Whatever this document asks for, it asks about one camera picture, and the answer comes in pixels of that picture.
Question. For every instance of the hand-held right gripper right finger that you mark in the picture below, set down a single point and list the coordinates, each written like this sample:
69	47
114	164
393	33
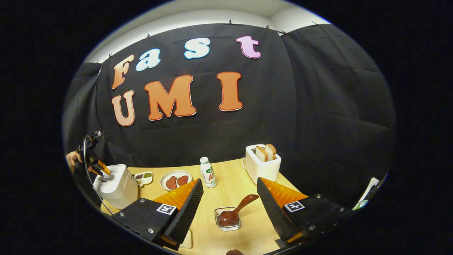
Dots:
274	212

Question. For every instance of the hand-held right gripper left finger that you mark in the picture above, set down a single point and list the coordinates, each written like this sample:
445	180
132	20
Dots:
187	212

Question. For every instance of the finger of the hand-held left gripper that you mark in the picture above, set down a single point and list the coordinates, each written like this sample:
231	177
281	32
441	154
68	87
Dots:
102	168

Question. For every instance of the white rice cooker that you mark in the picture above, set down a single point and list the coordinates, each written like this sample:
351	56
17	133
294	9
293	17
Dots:
118	187

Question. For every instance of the brown wooden spoon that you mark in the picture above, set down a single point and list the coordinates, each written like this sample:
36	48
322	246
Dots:
228	216

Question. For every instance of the cream plastic container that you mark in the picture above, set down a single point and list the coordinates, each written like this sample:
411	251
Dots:
187	241

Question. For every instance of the red-brown meat piece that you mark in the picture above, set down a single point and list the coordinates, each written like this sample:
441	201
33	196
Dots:
171	183
182	180

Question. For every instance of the white round plate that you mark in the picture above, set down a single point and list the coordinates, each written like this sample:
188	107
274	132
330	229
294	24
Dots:
176	173

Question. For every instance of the small white sauce dish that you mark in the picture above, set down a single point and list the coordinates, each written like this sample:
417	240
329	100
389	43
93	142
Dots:
143	178

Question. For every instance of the white toaster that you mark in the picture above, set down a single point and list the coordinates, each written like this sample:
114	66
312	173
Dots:
263	171

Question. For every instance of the white drink bottle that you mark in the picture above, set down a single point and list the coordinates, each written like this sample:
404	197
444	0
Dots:
208	175

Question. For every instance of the white flat panel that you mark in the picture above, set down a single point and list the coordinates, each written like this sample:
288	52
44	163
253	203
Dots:
368	191

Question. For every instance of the row of backdrop clips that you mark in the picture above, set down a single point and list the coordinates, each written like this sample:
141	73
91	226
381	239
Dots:
230	22

